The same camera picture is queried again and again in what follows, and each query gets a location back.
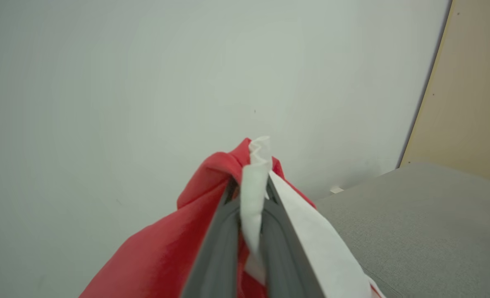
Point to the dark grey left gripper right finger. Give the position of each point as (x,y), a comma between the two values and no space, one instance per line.
(286,265)

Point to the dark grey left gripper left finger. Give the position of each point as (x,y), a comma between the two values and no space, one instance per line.
(216,265)

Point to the red and white garment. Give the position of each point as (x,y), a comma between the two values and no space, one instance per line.
(158,256)

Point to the grey fabric sofa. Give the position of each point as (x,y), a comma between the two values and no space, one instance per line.
(426,231)

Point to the beige wooden panel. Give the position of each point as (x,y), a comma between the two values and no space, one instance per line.
(472,95)

